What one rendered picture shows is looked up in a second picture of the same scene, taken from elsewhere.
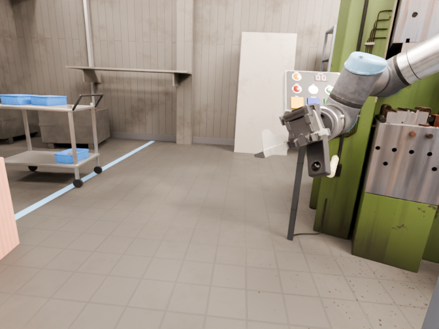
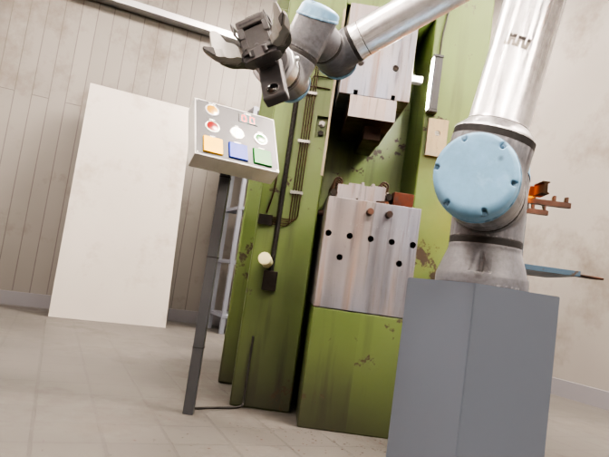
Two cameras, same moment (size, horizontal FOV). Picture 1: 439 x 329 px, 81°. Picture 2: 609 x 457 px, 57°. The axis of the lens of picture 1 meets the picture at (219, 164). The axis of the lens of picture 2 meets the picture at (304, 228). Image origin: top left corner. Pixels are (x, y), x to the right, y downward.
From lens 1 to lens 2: 0.65 m
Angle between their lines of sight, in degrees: 35
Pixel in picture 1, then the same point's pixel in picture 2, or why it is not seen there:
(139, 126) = not seen: outside the picture
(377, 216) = (333, 346)
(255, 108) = (105, 226)
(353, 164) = (294, 271)
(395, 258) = (362, 419)
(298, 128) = (253, 38)
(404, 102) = not seen: hidden behind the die
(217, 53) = (32, 112)
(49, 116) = not seen: outside the picture
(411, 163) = (372, 256)
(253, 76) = (106, 165)
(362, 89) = (315, 37)
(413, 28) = (360, 78)
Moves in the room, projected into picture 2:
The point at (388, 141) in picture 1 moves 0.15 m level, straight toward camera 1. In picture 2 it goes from (341, 222) to (341, 218)
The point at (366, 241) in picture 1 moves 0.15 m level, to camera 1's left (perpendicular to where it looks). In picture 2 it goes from (319, 396) to (285, 394)
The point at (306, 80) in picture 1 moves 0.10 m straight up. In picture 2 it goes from (227, 118) to (231, 93)
